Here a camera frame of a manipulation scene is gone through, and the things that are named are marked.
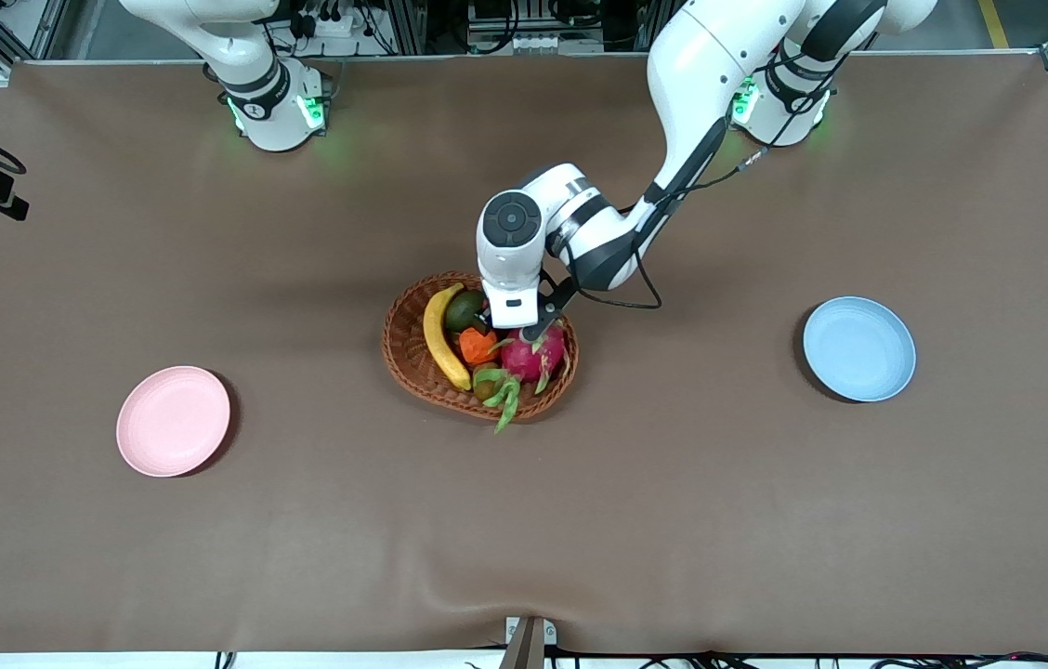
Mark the yellow banana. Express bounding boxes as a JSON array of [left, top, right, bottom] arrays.
[[423, 282, 473, 392]]

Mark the orange tangerine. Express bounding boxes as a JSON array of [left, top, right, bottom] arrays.
[[459, 327, 500, 366]]

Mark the dark green avocado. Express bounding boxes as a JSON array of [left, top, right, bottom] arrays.
[[444, 289, 488, 334]]

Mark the pink dragon fruit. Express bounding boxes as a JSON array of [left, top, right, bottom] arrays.
[[473, 321, 571, 435]]

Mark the brown wicker basket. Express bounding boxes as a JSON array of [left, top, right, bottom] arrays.
[[382, 271, 580, 424]]

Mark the grey electrical unit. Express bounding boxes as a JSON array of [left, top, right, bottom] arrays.
[[466, 0, 568, 53]]

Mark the pink plate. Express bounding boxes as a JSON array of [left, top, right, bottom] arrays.
[[116, 365, 232, 479]]

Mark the white power strip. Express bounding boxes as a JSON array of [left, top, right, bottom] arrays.
[[287, 0, 367, 40]]

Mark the blue plate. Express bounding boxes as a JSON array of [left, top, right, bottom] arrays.
[[802, 296, 917, 403]]

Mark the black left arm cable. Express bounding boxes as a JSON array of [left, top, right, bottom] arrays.
[[561, 149, 768, 312]]

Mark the metal table edge bracket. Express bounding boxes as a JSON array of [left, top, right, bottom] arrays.
[[498, 615, 558, 669]]

